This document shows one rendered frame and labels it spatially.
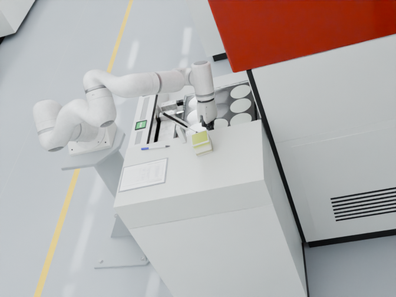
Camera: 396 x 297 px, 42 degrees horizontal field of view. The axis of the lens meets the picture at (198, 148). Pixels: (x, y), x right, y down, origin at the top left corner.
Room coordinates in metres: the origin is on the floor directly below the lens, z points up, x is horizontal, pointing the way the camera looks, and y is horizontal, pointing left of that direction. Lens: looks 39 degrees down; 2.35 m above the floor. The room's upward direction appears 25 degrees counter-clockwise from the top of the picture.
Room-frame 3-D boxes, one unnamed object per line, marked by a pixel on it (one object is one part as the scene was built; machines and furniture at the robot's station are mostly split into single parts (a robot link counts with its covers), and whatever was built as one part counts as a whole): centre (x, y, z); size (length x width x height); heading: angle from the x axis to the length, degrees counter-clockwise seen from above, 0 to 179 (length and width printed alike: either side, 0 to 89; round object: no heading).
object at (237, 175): (1.63, 0.06, 0.89); 0.62 x 0.35 x 0.14; 70
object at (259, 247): (1.92, -0.04, 0.41); 0.96 x 0.64 x 0.82; 160
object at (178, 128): (1.76, 0.02, 1.03); 0.06 x 0.04 x 0.13; 70
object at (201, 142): (1.66, -0.02, 1.00); 0.07 x 0.07 x 0.07; 79
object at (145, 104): (2.14, 0.16, 0.89); 0.55 x 0.09 x 0.14; 160
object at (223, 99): (1.96, -0.16, 0.90); 0.34 x 0.34 x 0.01; 70
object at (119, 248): (2.30, 0.57, 0.41); 0.51 x 0.44 x 0.82; 65
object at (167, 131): (2.03, 0.09, 0.87); 0.36 x 0.08 x 0.03; 160
